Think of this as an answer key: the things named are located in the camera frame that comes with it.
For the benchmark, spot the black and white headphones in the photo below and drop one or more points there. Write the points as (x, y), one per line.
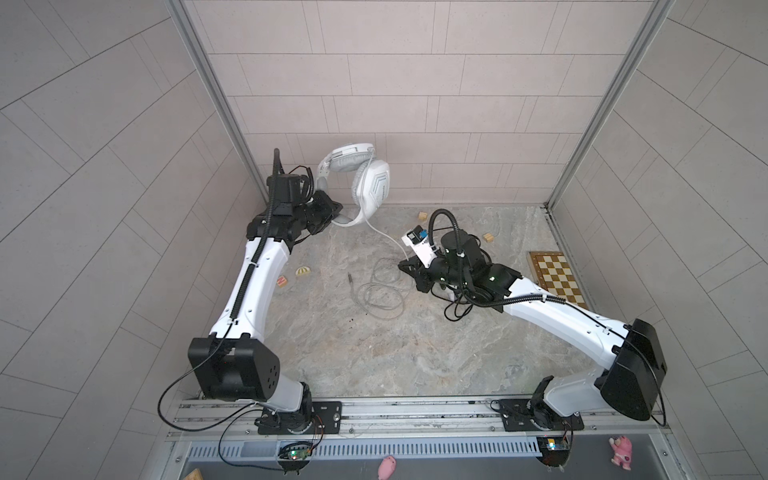
(457, 306)

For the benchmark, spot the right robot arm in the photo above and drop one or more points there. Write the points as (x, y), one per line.
(629, 362)

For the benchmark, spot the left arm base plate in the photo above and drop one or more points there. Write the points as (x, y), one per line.
(321, 417)

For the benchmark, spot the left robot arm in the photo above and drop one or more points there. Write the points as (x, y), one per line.
(232, 362)

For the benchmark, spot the pink plush toy centre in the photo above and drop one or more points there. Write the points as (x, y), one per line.
(386, 468)

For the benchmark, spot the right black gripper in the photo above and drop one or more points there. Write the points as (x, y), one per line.
(417, 270)

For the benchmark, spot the circuit board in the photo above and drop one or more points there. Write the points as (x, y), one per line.
(296, 451)
(555, 451)

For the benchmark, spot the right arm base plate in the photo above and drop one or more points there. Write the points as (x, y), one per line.
(525, 415)

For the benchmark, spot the pink plush toy right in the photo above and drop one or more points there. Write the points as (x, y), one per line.
(622, 452)

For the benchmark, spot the wooden chessboard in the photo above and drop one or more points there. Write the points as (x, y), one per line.
(552, 272)

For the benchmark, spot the aluminium mounting rail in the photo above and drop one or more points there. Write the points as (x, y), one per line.
(396, 417)

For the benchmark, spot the pink plush toy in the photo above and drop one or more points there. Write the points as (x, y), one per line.
(386, 468)
(622, 452)

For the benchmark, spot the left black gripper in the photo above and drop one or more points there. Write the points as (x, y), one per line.
(323, 204)

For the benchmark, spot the wooden piece bottom left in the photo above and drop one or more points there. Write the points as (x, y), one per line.
(195, 474)

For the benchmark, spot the left circuit board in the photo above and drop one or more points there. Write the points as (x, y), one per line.
(296, 451)

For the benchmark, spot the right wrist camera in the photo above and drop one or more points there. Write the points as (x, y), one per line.
(417, 239)

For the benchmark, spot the right circuit board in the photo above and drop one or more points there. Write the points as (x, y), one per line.
(555, 451)

